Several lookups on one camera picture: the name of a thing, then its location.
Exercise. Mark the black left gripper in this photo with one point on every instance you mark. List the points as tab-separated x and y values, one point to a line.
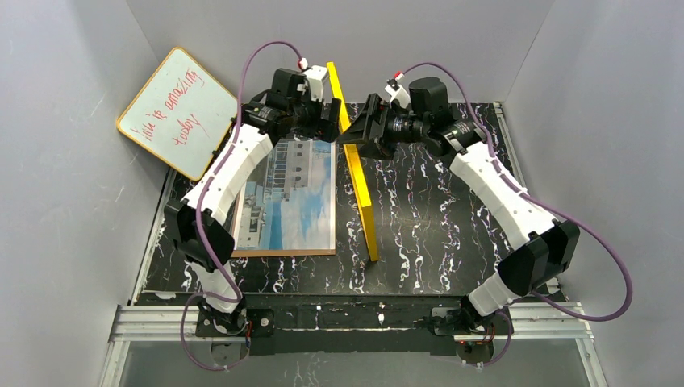
330	119

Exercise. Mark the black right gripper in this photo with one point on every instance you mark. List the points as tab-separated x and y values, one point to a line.
375	126

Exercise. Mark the yellow wooden picture frame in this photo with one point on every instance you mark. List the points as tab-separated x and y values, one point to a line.
356	171

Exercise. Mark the building photo print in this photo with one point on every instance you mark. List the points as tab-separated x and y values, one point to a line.
291	195

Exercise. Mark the brown backing board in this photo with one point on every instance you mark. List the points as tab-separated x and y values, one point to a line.
283	253

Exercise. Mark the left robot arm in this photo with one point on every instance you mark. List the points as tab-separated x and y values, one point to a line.
196	223

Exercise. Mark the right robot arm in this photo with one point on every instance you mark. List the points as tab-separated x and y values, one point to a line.
542	245

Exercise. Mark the yellow-rimmed whiteboard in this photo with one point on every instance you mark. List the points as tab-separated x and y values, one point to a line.
181	115

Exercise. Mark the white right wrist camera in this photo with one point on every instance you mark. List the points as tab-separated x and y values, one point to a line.
398	96

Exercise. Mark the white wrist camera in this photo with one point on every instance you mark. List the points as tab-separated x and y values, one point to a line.
316	78
398	96

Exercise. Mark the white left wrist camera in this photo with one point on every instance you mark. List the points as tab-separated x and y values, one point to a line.
316	78

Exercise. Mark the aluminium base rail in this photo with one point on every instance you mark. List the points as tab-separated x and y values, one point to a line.
269	324

